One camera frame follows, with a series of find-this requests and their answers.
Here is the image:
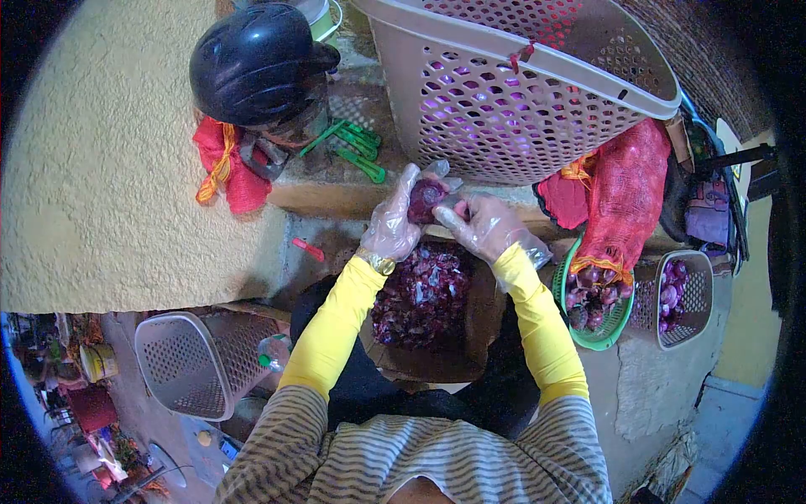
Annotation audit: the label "pile of unpeeled red onions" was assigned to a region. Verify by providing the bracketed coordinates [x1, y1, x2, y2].
[565, 265, 633, 331]

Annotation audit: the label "green plastic clip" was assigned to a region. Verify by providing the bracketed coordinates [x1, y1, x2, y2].
[299, 119, 346, 158]
[332, 119, 383, 162]
[336, 147, 387, 185]

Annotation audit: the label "green plastic basket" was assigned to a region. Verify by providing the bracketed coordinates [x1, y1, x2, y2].
[552, 237, 636, 352]

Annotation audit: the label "black helmet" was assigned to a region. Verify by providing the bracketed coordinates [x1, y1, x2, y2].
[189, 3, 341, 182]

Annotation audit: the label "small grey plastic basket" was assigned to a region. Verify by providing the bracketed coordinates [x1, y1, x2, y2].
[628, 249, 715, 351]

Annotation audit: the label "person's body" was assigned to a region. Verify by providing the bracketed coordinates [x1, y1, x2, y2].
[214, 384, 615, 504]

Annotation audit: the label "large grey plastic basket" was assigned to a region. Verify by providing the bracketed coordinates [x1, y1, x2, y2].
[353, 0, 684, 187]

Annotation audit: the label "person's left fingers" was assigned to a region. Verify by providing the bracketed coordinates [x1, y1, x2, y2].
[378, 163, 421, 221]

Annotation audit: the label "yellow bucket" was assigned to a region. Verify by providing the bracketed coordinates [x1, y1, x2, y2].
[79, 343, 120, 384]

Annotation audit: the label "clear plastic water bottle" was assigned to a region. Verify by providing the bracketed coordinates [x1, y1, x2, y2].
[257, 334, 294, 373]

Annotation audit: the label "pile of peeled purple onions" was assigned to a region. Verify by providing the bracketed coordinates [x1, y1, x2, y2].
[657, 260, 688, 333]

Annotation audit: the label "crumpled red mesh bag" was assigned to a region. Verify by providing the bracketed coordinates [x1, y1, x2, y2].
[192, 116, 275, 215]

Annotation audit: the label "red mesh sack of onions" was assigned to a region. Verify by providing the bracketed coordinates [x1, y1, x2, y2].
[534, 118, 672, 286]

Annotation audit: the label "person's right hand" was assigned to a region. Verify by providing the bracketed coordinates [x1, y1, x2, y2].
[433, 192, 537, 265]

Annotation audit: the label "person's left hand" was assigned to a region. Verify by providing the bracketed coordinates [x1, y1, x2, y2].
[360, 159, 465, 263]

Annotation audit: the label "person's right thumb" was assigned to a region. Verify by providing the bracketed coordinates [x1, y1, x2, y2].
[433, 205, 471, 233]

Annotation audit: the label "person's right fingers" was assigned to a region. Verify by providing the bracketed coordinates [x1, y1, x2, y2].
[455, 192, 510, 218]

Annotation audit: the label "brown cardboard tray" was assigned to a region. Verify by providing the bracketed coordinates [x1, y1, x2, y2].
[358, 238, 506, 385]

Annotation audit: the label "small red plastic tool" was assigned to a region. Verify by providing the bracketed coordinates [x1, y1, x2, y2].
[291, 237, 326, 263]

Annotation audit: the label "empty grey plastic basket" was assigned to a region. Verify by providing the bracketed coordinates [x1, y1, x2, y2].
[134, 310, 285, 422]

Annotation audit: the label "red onion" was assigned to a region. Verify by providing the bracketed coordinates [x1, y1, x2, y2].
[407, 179, 452, 226]

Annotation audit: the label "pile of red onion peels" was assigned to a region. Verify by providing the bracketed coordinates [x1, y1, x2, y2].
[370, 242, 474, 352]

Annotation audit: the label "purple cloth bag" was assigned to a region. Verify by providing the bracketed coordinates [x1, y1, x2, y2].
[684, 176, 735, 248]

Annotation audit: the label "green and white bucket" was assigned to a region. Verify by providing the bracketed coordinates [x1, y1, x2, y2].
[295, 0, 345, 44]

